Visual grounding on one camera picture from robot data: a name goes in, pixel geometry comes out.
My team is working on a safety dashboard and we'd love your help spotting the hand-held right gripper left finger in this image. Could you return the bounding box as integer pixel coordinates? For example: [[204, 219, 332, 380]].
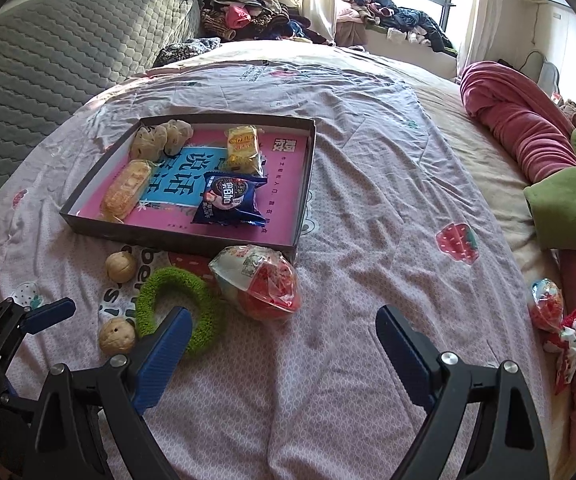
[[23, 306, 193, 480]]

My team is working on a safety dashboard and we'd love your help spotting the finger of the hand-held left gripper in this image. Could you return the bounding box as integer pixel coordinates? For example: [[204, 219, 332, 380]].
[[0, 297, 76, 377]]

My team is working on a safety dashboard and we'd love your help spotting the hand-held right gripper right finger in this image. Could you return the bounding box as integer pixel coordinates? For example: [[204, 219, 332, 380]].
[[375, 305, 551, 480]]

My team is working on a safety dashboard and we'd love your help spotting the walnut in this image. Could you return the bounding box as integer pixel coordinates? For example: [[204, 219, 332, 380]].
[[106, 251, 139, 283], [99, 317, 135, 356]]

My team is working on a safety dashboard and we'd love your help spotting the green fuzzy ring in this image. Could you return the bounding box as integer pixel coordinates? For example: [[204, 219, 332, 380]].
[[134, 266, 226, 358]]

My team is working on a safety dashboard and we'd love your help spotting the shallow dark cardboard box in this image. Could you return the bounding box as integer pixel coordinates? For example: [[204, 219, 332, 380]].
[[59, 112, 317, 265]]

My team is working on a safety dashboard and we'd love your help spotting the large egg-shaped toy packet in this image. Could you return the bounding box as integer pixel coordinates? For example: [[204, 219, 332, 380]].
[[209, 244, 303, 322]]

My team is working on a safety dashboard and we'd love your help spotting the orange cake packet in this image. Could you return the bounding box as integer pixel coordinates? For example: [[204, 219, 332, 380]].
[[100, 159, 155, 223]]

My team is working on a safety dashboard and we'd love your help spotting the blue cookie packet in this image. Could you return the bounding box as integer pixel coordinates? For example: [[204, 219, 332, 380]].
[[191, 171, 269, 229]]

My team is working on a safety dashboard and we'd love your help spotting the cream plush toy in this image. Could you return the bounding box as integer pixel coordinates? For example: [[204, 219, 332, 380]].
[[129, 119, 193, 162]]

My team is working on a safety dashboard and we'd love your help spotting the yellow cracker packet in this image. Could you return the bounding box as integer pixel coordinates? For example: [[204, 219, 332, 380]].
[[225, 124, 263, 176]]

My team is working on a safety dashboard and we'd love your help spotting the pink printed bedsheet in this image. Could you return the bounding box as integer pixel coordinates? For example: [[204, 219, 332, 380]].
[[0, 40, 568, 480]]

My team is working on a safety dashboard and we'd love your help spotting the red floral cloth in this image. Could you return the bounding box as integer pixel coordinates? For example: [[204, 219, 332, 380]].
[[542, 308, 576, 396]]

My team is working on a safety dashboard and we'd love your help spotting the green cloth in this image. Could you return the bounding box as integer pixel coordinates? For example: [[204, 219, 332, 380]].
[[524, 127, 576, 256]]

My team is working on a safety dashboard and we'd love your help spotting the grey quilted headboard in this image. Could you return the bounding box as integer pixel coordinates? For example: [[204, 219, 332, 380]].
[[0, 0, 203, 231]]

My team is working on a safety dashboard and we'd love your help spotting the pink blanket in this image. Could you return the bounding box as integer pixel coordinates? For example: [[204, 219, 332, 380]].
[[459, 60, 576, 461]]

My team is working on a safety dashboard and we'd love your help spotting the dark patterned cloth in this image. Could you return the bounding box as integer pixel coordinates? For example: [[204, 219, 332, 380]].
[[153, 37, 223, 68]]

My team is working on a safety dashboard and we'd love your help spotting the white fan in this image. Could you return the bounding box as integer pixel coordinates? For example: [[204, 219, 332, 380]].
[[538, 57, 561, 96]]

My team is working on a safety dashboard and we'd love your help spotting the clothes pile on windowsill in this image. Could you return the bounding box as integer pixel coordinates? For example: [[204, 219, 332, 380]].
[[338, 0, 456, 53]]

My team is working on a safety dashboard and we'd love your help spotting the pile of dark clothes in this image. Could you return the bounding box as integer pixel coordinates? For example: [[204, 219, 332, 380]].
[[198, 0, 333, 46]]

